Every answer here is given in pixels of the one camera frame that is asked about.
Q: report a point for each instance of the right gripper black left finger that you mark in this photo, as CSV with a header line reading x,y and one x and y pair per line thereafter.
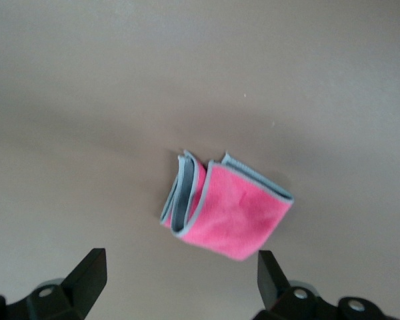
x,y
83,283

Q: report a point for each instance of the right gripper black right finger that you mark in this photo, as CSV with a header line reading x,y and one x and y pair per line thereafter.
x,y
273,286

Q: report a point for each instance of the pink towel with grey edge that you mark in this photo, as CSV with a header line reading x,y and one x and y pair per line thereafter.
x,y
236,213

